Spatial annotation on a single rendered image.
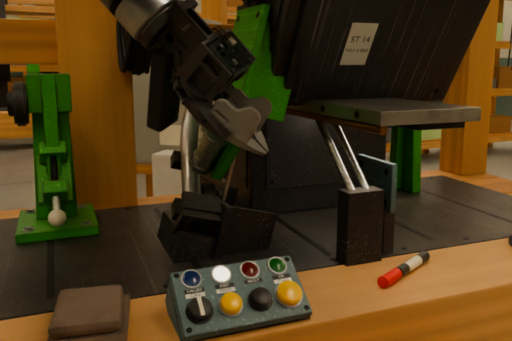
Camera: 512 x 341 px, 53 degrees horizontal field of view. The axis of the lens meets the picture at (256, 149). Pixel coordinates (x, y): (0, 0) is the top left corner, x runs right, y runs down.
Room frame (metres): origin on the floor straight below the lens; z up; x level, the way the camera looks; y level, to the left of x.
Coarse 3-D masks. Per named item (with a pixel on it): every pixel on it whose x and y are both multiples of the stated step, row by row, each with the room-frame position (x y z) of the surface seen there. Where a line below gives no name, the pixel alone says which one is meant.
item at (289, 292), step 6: (282, 282) 0.55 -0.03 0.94; (288, 282) 0.56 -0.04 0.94; (294, 282) 0.56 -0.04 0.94; (282, 288) 0.55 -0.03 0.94; (288, 288) 0.55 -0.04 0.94; (294, 288) 0.55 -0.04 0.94; (300, 288) 0.55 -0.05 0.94; (282, 294) 0.54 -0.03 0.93; (288, 294) 0.54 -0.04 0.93; (294, 294) 0.54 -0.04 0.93; (300, 294) 0.55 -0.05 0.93; (282, 300) 0.54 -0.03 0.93; (288, 300) 0.54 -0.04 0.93; (294, 300) 0.54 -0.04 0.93
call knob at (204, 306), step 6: (192, 300) 0.51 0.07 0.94; (198, 300) 0.51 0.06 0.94; (204, 300) 0.52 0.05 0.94; (192, 306) 0.51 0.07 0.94; (198, 306) 0.51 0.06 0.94; (204, 306) 0.51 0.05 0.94; (210, 306) 0.51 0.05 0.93; (192, 312) 0.50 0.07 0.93; (198, 312) 0.50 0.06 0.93; (204, 312) 0.50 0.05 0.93; (210, 312) 0.51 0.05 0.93; (192, 318) 0.50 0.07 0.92; (198, 318) 0.50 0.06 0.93; (204, 318) 0.50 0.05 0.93
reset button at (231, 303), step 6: (228, 294) 0.53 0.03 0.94; (234, 294) 0.53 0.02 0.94; (222, 300) 0.52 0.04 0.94; (228, 300) 0.52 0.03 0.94; (234, 300) 0.52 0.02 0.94; (240, 300) 0.52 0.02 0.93; (222, 306) 0.52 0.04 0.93; (228, 306) 0.52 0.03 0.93; (234, 306) 0.52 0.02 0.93; (240, 306) 0.52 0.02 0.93; (228, 312) 0.52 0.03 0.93; (234, 312) 0.52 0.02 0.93
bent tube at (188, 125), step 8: (184, 112) 0.88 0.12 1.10; (184, 120) 0.88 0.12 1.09; (192, 120) 0.87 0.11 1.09; (184, 128) 0.87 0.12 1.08; (192, 128) 0.87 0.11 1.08; (184, 136) 0.86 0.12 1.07; (192, 136) 0.86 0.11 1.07; (184, 144) 0.85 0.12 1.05; (192, 144) 0.85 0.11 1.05; (184, 152) 0.83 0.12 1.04; (192, 152) 0.83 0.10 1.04; (184, 160) 0.82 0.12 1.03; (184, 168) 0.81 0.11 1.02; (184, 176) 0.80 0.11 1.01; (192, 176) 0.79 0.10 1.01; (184, 184) 0.78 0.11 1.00; (192, 184) 0.78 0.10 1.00; (192, 192) 0.77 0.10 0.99; (200, 192) 0.78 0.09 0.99
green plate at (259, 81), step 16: (240, 16) 0.85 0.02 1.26; (256, 16) 0.78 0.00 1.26; (240, 32) 0.83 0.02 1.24; (256, 32) 0.76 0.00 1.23; (256, 48) 0.76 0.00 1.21; (256, 64) 0.76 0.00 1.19; (240, 80) 0.77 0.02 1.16; (256, 80) 0.77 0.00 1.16; (272, 80) 0.78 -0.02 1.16; (256, 96) 0.77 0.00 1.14; (272, 96) 0.78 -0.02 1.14; (288, 96) 0.79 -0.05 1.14; (272, 112) 0.78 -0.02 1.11
